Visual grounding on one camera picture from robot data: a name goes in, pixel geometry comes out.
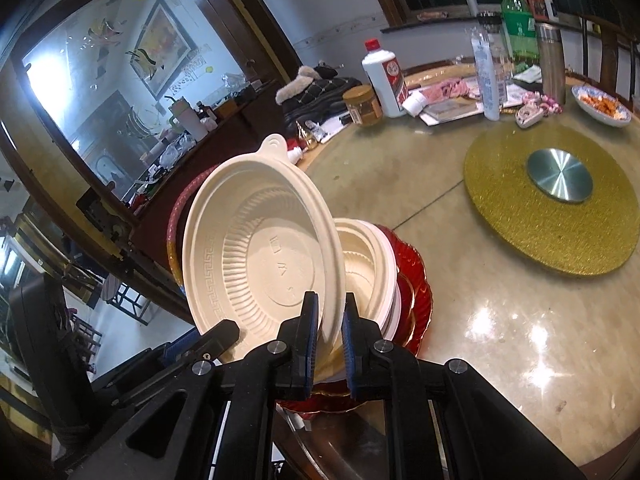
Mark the clear glass jar black lid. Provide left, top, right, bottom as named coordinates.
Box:
left=477, top=11, right=513, bottom=86

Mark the phone in patterned case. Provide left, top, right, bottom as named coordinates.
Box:
left=515, top=104, right=544, bottom=129

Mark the small white green bottle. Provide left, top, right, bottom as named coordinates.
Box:
left=288, top=146, right=306, bottom=165

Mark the wooden chair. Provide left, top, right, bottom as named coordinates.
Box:
left=578, top=14, right=639, bottom=110

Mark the white liquor bottle red cap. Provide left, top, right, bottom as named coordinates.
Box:
left=361, top=38, right=409, bottom=118

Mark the green plastic bottle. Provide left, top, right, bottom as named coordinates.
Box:
left=500, top=0, right=539, bottom=66

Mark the white foam bowl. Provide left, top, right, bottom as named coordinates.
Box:
left=349, top=219, right=404, bottom=346

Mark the gold glitter turntable mat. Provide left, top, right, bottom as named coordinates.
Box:
left=463, top=122, right=639, bottom=276

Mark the dark quilted jacket fur collar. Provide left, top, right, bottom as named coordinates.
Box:
left=274, top=63, right=361, bottom=138

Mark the blue white plate with food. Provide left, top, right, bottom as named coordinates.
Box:
left=572, top=84, right=632, bottom=128

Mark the gold lid glass jar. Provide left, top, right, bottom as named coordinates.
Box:
left=343, top=84, right=383, bottom=127

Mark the red glass plate plain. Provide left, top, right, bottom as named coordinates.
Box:
left=276, top=223, right=435, bottom=416

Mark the red yellow hula hoop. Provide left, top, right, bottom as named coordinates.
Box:
left=166, top=166, right=217, bottom=292

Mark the silver turntable center disc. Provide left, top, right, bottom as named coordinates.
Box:
left=526, top=148, right=594, bottom=204

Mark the stainless steel thermos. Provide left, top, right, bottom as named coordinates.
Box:
left=536, top=23, right=565, bottom=105

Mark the beige plastic bowl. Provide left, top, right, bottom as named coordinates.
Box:
left=328, top=216, right=400, bottom=361
left=181, top=133, right=346, bottom=366

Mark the pink cloth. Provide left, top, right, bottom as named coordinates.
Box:
left=420, top=78, right=470, bottom=104

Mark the pink bead bracelet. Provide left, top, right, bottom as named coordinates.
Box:
left=519, top=90, right=564, bottom=117

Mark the white spray bottle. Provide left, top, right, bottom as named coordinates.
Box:
left=544, top=0, right=560, bottom=23

